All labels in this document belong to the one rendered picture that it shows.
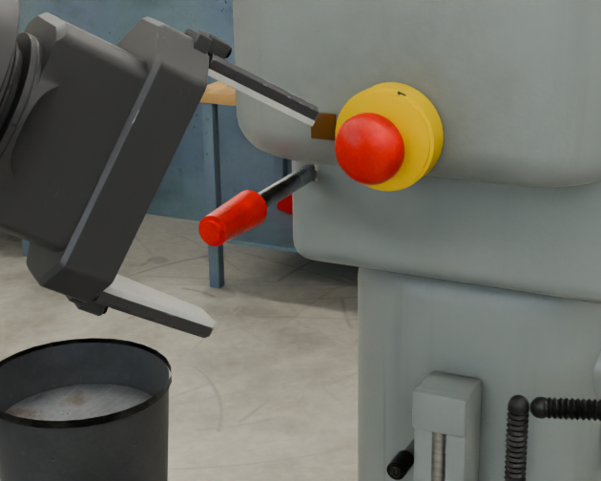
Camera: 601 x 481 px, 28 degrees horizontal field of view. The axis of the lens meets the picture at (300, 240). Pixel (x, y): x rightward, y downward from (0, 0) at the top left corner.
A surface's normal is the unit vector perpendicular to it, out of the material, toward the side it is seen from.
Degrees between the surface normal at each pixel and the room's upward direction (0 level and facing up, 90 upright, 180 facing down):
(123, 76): 90
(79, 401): 0
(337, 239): 90
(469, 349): 90
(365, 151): 87
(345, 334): 0
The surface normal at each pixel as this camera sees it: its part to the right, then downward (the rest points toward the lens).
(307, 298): -0.02, -0.94
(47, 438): -0.11, 0.39
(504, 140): -0.43, 0.30
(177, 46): 0.61, -0.42
